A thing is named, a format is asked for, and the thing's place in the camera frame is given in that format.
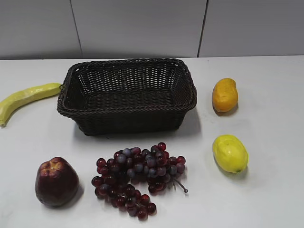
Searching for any yellow lemon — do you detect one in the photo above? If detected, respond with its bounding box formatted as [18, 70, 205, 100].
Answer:
[212, 134, 248, 173]

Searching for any red grape bunch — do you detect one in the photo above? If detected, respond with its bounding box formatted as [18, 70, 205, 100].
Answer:
[91, 142, 188, 220]

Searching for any dark red apple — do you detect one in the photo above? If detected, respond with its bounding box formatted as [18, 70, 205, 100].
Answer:
[35, 157, 79, 207]

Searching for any yellow banana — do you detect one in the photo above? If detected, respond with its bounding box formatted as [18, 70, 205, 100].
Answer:
[0, 83, 62, 128]

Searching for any black wicker basket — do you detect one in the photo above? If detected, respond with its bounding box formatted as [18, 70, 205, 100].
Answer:
[57, 58, 197, 136]

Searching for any orange mango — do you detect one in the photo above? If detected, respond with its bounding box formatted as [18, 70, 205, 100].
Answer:
[212, 78, 238, 113]

